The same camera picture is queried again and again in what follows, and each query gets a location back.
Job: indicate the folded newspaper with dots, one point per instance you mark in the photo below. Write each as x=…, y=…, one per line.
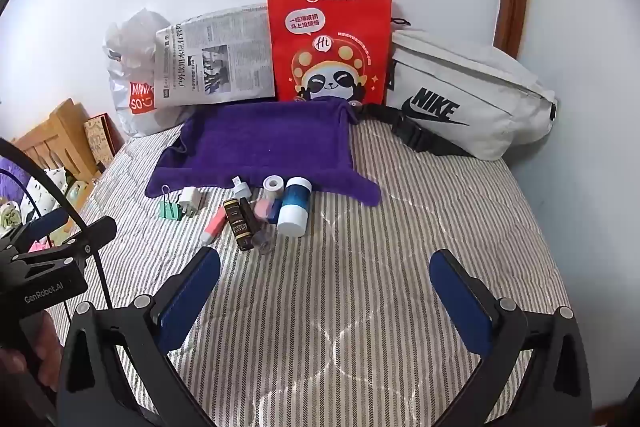
x=215, y=57

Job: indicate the patterned flat box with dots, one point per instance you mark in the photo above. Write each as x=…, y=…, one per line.
x=100, y=139

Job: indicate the purple towel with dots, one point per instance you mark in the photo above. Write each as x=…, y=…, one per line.
x=270, y=137

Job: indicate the white tape roll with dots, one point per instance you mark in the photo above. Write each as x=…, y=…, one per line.
x=274, y=185

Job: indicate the floral white cloth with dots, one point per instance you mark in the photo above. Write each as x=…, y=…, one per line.
x=50, y=187

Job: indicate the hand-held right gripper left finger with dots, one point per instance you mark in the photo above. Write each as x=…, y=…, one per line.
x=187, y=297

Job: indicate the white plastic shopping bag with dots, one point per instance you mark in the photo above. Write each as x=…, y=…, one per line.
x=130, y=72

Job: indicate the green binder clip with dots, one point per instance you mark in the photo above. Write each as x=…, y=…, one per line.
x=169, y=209

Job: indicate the red paper bag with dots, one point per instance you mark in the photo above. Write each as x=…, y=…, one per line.
x=325, y=32

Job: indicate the small clear bottle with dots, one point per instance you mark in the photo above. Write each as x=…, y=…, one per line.
x=264, y=241

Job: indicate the pink tube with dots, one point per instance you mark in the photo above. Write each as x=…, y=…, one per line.
x=216, y=224

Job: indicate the person's left hand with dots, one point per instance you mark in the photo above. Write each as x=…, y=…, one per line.
x=50, y=337

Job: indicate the blue and white bottle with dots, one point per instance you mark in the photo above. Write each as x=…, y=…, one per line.
x=295, y=207

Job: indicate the white waist bag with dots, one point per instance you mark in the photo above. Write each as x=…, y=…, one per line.
x=465, y=82

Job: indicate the striped bed cover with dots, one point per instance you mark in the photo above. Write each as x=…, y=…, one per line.
x=350, y=282

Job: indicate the purple cloth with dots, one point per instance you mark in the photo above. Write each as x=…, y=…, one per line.
x=12, y=182

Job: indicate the white charger plug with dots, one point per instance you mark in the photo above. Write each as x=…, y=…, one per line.
x=191, y=202

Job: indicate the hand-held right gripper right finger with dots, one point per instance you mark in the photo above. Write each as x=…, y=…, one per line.
x=460, y=302

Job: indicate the pink and blue eraser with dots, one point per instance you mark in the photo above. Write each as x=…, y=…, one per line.
x=265, y=209

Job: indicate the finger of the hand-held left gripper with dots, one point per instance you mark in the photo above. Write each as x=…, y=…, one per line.
x=92, y=234
x=47, y=223

